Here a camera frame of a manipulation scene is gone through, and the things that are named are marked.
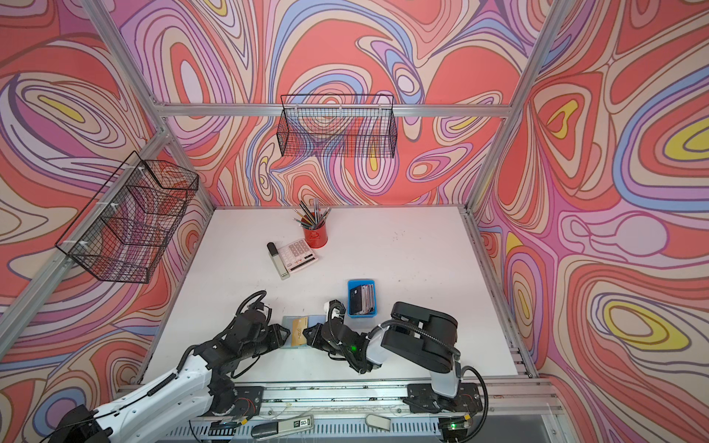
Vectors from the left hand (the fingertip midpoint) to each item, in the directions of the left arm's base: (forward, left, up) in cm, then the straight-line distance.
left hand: (294, 332), depth 84 cm
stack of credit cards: (+10, -21, +2) cm, 24 cm away
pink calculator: (+27, +5, +1) cm, 28 cm away
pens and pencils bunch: (+40, -3, +7) cm, 41 cm away
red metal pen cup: (+35, -4, +3) cm, 35 cm away
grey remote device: (-25, 0, +4) cm, 25 cm away
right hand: (-2, -4, -1) cm, 4 cm away
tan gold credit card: (-2, -2, 0) cm, 2 cm away
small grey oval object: (-23, -25, +1) cm, 34 cm away
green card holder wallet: (+4, +2, 0) cm, 5 cm away
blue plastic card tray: (+18, -19, -1) cm, 26 cm away
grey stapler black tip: (+24, +8, +1) cm, 26 cm away
